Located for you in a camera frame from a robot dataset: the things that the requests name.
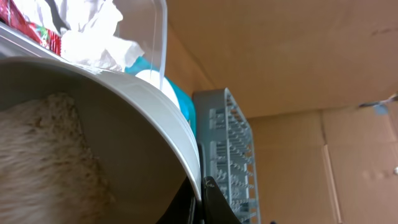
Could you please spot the grey dishwasher rack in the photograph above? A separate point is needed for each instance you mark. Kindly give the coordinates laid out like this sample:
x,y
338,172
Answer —
x,y
226,146

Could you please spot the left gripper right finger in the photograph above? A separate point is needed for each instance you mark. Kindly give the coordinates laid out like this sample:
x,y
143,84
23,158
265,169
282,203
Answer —
x,y
216,209

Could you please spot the grey bowl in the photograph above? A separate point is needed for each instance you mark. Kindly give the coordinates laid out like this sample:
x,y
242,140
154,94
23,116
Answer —
x,y
144,144

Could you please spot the red snack wrapper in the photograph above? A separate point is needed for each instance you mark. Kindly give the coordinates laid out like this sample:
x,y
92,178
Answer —
x,y
12,17

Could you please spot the large white plate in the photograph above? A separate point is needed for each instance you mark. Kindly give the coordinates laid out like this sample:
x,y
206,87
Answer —
x,y
157,80

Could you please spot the white napkin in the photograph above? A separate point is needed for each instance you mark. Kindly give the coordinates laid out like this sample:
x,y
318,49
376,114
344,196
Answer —
x,y
86,29

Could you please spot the teal serving tray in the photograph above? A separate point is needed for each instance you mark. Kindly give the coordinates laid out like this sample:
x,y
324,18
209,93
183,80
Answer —
x,y
186,104

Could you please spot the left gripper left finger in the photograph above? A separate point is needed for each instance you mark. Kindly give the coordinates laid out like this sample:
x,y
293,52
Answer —
x,y
182,208

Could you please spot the clear plastic waste bin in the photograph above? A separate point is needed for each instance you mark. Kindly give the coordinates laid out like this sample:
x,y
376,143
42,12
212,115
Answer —
x,y
144,21

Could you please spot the white rice grains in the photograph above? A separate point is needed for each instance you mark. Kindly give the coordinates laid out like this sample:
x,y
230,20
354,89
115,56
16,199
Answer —
x,y
48,171

